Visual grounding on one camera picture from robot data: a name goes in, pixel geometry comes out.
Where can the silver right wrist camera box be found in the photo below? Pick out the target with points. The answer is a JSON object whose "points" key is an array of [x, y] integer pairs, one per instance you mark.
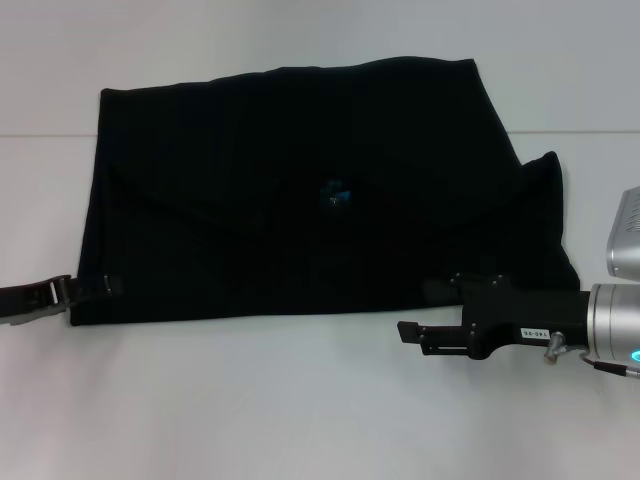
{"points": [[627, 240]]}

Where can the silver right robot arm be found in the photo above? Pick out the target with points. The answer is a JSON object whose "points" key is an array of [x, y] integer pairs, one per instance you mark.
{"points": [[615, 320]]}

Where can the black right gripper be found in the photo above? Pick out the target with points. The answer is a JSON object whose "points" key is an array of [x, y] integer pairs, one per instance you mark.
{"points": [[530, 317]]}

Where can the black shirt with FREE print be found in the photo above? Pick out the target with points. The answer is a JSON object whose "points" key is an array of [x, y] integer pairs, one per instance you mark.
{"points": [[300, 225]]}

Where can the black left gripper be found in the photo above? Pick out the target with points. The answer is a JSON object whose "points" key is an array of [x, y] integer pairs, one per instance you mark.
{"points": [[35, 300]]}

